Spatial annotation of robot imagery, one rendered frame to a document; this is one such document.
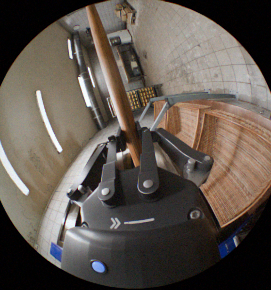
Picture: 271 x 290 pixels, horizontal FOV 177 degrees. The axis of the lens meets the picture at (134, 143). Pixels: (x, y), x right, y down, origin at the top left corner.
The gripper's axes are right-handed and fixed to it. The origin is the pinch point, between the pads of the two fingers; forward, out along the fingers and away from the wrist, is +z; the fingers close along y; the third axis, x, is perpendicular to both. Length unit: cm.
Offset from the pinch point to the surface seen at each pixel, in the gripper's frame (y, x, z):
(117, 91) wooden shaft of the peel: 0.2, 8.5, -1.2
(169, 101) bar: 24.8, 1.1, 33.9
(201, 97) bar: 52, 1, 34
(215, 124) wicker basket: 59, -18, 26
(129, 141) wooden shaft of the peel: -0.5, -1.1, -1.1
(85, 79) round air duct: -117, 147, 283
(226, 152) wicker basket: 60, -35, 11
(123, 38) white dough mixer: 76, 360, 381
